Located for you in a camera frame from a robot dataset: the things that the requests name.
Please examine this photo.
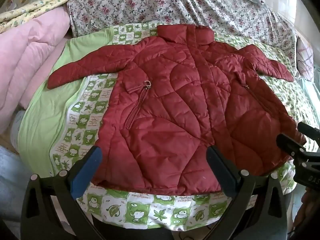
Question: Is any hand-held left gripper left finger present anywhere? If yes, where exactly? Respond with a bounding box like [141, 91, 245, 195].
[21, 145, 110, 240]

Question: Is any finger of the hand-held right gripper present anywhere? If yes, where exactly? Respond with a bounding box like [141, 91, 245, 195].
[276, 133, 307, 159]
[297, 122, 320, 143]

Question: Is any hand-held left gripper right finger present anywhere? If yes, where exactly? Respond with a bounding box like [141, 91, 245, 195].
[205, 145, 288, 240]

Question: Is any red quilted jacket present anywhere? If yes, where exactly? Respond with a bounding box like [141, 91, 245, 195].
[47, 24, 307, 196]

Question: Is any person's right forearm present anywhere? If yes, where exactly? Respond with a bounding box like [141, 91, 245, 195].
[297, 187, 320, 232]

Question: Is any green printed blanket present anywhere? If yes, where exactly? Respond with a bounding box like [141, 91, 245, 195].
[19, 22, 316, 231]

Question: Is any light blue cloth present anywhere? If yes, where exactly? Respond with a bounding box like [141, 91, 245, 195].
[0, 146, 52, 233]

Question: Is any pink plaid cloth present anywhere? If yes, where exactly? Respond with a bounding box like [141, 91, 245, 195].
[296, 37, 314, 81]

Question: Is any pink quilt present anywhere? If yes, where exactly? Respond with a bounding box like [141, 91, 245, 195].
[0, 7, 76, 133]

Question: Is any yellow printed cloth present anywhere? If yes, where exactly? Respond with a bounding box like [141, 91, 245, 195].
[0, 0, 77, 34]

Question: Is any floral quilt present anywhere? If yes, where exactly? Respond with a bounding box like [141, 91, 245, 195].
[67, 0, 301, 78]

